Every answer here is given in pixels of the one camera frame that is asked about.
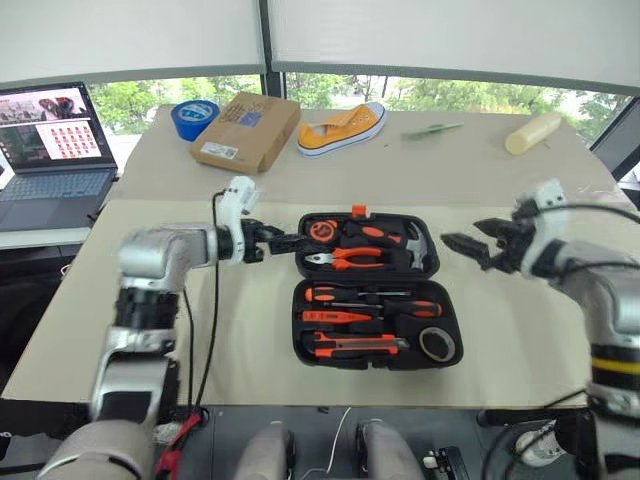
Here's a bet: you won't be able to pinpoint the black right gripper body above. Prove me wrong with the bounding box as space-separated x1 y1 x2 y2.
492 199 539 274

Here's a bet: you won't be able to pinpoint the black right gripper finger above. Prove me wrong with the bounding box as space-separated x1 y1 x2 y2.
472 218 516 240
439 232 501 272

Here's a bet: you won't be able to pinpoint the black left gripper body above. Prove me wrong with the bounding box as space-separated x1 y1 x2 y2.
240 218 281 265

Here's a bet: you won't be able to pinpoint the orange voltage tester pen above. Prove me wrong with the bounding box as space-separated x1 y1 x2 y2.
301 309 374 324

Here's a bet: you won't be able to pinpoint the phillips screwdriver black orange handle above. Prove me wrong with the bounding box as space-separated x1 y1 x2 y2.
322 298 444 319

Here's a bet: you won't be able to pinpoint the black electrical tape roll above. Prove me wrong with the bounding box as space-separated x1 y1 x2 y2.
418 325 457 362

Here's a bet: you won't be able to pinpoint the black orange utility knife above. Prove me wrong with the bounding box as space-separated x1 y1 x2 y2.
312 329 410 359

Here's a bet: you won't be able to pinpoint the black tool case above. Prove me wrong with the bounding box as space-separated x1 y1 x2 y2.
291 203 465 372

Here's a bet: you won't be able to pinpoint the orange black tape measure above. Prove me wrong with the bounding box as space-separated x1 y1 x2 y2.
307 219 341 244

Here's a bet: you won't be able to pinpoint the steel claw hammer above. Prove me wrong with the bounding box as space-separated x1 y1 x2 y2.
399 223 431 271

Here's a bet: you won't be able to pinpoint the brown cardboard box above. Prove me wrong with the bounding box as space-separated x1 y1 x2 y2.
188 91 302 175

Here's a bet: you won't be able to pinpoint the cream cylinder roll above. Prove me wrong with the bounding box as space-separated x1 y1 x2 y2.
504 111 563 156

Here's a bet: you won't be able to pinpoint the green plastic stick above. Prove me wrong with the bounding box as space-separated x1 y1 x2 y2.
400 122 465 142

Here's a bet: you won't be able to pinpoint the blue tape roll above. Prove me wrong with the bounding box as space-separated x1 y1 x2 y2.
170 99 221 142

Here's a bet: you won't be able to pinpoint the yellow canvas sneaker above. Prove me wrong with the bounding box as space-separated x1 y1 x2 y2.
296 101 388 160

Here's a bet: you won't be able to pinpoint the dark window mullion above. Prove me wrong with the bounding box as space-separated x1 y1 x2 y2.
257 0 287 104

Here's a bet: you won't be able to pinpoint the white roller blind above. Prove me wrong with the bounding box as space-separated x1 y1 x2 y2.
0 0 267 86
267 0 640 96

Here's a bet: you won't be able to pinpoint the white shoe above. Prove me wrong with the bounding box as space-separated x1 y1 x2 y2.
514 419 566 464

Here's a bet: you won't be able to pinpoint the open dark laptop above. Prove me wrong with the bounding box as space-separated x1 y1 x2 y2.
0 81 120 233

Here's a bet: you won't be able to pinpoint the grey rounded shape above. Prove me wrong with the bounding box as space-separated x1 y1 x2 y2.
234 422 296 480
355 419 424 480

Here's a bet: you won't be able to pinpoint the white side desk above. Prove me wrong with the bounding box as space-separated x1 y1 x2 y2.
0 227 91 250

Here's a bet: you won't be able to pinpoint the black device white plug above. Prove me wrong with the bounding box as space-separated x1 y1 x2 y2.
422 446 471 480

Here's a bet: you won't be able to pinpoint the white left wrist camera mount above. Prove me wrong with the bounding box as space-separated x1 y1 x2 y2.
218 175 262 265

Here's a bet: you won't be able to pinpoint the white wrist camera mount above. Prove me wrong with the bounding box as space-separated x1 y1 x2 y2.
519 178 569 279
218 175 262 265

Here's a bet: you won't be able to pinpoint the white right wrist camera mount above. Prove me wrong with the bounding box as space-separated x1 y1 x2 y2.
519 178 569 279

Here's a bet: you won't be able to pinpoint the orange handled pliers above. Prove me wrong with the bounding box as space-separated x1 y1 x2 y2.
303 246 386 272

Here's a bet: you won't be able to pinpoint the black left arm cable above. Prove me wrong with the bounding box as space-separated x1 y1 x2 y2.
179 189 226 416

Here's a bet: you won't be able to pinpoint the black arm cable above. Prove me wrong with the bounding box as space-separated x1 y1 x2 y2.
554 202 640 274
179 189 226 416

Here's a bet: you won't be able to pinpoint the black orange tool handle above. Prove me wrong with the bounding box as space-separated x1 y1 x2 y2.
344 222 404 245

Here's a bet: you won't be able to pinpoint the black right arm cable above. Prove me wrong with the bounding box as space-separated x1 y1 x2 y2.
554 202 640 274

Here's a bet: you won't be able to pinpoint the dark angled window frame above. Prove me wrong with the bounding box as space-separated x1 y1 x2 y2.
589 97 640 181

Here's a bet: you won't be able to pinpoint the black table frame bar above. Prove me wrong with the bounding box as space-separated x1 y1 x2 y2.
477 407 591 429

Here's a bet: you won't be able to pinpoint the white cable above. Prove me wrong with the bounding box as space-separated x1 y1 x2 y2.
327 407 353 474

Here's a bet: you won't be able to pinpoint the red cable bundle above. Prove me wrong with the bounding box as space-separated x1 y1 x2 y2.
154 412 204 476

